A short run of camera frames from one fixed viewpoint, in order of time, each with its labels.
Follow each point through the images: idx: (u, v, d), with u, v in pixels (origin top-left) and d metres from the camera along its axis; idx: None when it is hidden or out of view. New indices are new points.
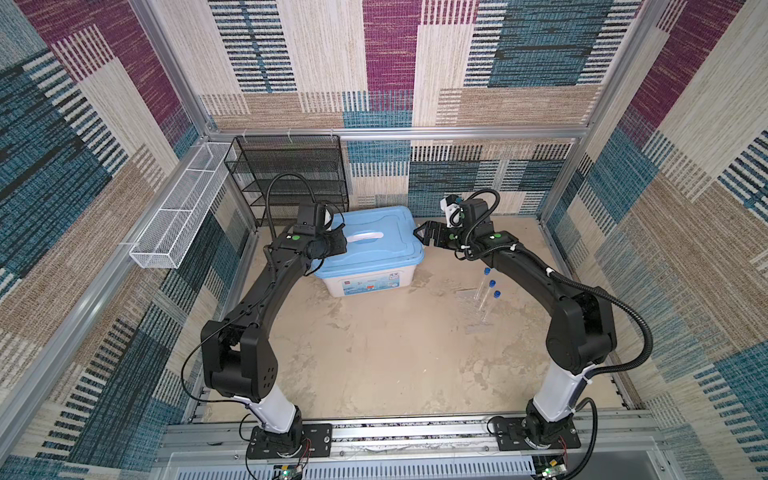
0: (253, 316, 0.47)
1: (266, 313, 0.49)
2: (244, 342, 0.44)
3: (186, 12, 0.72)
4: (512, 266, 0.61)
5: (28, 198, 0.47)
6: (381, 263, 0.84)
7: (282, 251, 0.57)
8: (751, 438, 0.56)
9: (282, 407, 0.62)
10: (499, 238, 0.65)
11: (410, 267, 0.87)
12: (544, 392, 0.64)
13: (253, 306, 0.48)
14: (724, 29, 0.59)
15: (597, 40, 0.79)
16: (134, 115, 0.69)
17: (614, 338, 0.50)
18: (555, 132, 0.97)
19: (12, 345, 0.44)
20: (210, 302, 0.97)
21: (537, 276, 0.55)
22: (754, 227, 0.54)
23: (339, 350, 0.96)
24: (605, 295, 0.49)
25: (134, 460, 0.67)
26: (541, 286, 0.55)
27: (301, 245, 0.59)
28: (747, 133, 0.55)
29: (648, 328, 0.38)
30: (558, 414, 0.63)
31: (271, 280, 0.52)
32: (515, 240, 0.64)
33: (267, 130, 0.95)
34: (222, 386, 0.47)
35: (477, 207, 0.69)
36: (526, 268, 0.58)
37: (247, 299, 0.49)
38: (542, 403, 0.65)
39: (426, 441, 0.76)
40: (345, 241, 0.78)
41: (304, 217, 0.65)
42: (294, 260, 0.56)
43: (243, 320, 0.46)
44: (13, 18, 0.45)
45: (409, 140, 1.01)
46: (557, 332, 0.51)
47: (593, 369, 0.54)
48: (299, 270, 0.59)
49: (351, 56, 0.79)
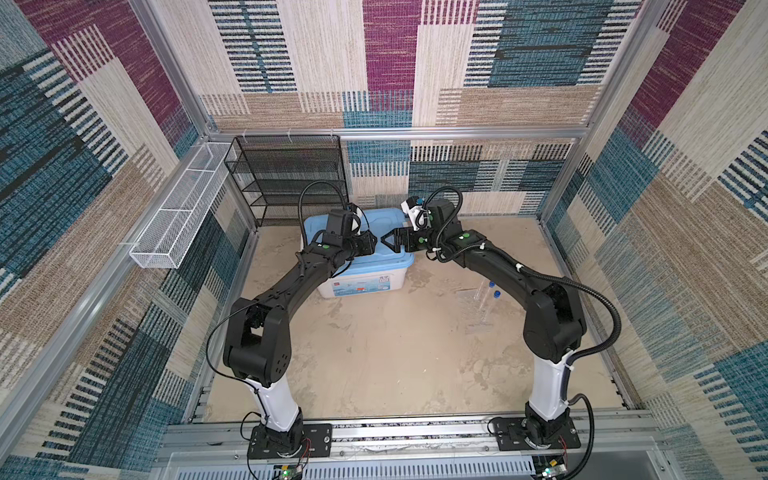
0: (279, 300, 0.51)
1: (292, 300, 0.52)
2: (268, 321, 0.48)
3: (187, 13, 0.72)
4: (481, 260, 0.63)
5: (27, 198, 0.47)
6: (371, 268, 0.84)
7: (311, 253, 0.64)
8: (751, 438, 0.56)
9: (286, 399, 0.62)
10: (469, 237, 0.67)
11: (401, 270, 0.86)
12: (534, 390, 0.65)
13: (281, 293, 0.52)
14: (724, 29, 0.59)
15: (598, 40, 0.79)
16: (135, 115, 0.70)
17: (583, 322, 0.54)
18: (556, 131, 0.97)
19: (12, 346, 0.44)
20: (210, 302, 0.97)
21: (507, 273, 0.58)
22: (753, 227, 0.55)
23: (339, 350, 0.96)
24: (570, 283, 0.52)
25: (134, 460, 0.67)
26: (512, 283, 0.57)
27: (331, 250, 0.66)
28: (747, 134, 0.55)
29: (618, 312, 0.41)
30: (551, 411, 0.63)
31: (299, 273, 0.57)
32: (483, 237, 0.66)
33: (267, 130, 0.95)
34: (237, 365, 0.50)
35: (444, 208, 0.69)
36: (497, 265, 0.59)
37: (277, 288, 0.53)
38: (535, 399, 0.66)
39: (426, 441, 0.76)
40: (371, 243, 0.82)
41: (333, 225, 0.71)
42: (321, 261, 0.62)
43: (270, 301, 0.50)
44: (13, 18, 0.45)
45: (409, 140, 1.01)
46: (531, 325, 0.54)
47: (573, 354, 0.56)
48: (328, 271, 0.64)
49: (352, 56, 0.79)
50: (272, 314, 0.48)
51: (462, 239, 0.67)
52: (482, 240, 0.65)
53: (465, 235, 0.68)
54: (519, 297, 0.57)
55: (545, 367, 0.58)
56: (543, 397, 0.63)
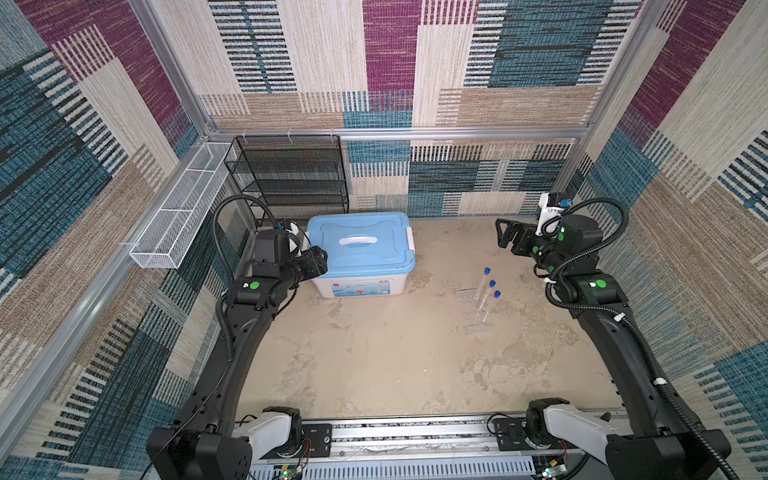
0: (211, 413, 0.39)
1: (225, 401, 0.41)
2: (201, 449, 0.36)
3: (187, 13, 0.72)
4: (605, 337, 0.47)
5: (27, 198, 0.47)
6: (375, 270, 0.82)
7: (240, 309, 0.48)
8: (751, 438, 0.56)
9: (274, 434, 0.60)
10: (602, 288, 0.49)
11: (400, 275, 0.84)
12: (565, 413, 0.61)
13: (209, 399, 0.40)
14: (724, 29, 0.59)
15: (598, 40, 0.79)
16: (135, 115, 0.70)
17: None
18: (555, 131, 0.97)
19: (12, 346, 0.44)
20: (210, 302, 0.97)
21: (634, 379, 0.43)
22: (753, 227, 0.55)
23: (339, 350, 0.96)
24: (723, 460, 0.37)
25: (135, 459, 0.67)
26: (637, 393, 0.42)
27: (262, 293, 0.50)
28: (747, 133, 0.55)
29: None
30: (557, 434, 0.62)
31: (227, 357, 0.43)
32: (624, 303, 0.48)
33: (267, 130, 0.95)
34: None
35: (587, 235, 0.49)
36: (627, 361, 0.44)
37: (201, 389, 0.41)
38: (551, 417, 0.64)
39: (426, 441, 0.76)
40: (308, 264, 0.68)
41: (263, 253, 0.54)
42: (255, 320, 0.47)
43: (197, 421, 0.38)
44: (13, 18, 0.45)
45: (409, 140, 1.01)
46: (629, 448, 0.42)
47: None
48: (264, 323, 0.50)
49: (352, 56, 0.79)
50: (204, 440, 0.37)
51: (591, 288, 0.49)
52: (622, 315, 0.47)
53: (599, 284, 0.50)
54: (635, 411, 0.43)
55: (597, 441, 0.51)
56: (565, 429, 0.60)
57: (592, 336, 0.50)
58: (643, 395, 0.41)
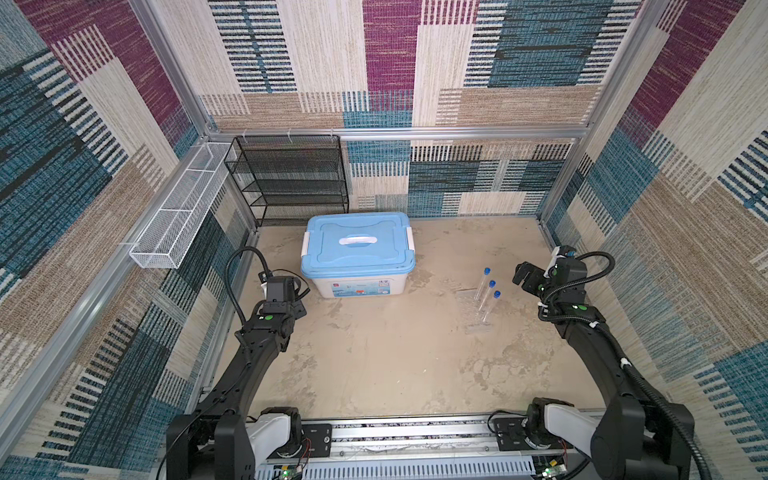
0: (228, 404, 0.43)
1: (242, 397, 0.45)
2: (218, 432, 0.39)
3: (186, 13, 0.72)
4: (583, 337, 0.55)
5: (27, 198, 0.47)
6: (374, 270, 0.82)
7: (255, 333, 0.56)
8: (751, 438, 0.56)
9: (274, 437, 0.59)
10: (584, 310, 0.60)
11: (400, 275, 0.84)
12: (565, 409, 0.62)
13: (228, 394, 0.44)
14: (724, 29, 0.59)
15: (598, 40, 0.79)
16: (135, 115, 0.70)
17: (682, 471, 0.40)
18: (555, 131, 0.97)
19: (12, 345, 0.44)
20: (210, 302, 0.97)
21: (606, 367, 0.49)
22: (753, 227, 0.55)
23: (339, 351, 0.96)
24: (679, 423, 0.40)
25: (134, 460, 0.67)
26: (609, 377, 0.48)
27: (274, 322, 0.59)
28: (747, 133, 0.55)
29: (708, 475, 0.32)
30: (553, 430, 0.63)
31: (246, 362, 0.50)
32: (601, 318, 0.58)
33: (267, 130, 0.95)
34: None
35: (574, 271, 0.63)
36: (599, 350, 0.51)
37: (221, 385, 0.46)
38: (551, 412, 0.64)
39: (426, 441, 0.76)
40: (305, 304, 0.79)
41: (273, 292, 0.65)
42: (267, 339, 0.55)
43: (215, 409, 0.42)
44: (13, 18, 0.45)
45: (409, 140, 1.01)
46: (604, 426, 0.44)
47: None
48: (274, 348, 0.57)
49: (352, 56, 0.79)
50: (222, 423, 0.40)
51: (576, 310, 0.60)
52: (595, 321, 0.57)
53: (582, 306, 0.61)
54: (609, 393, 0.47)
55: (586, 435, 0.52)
56: (562, 425, 0.60)
57: (574, 345, 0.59)
58: (614, 375, 0.47)
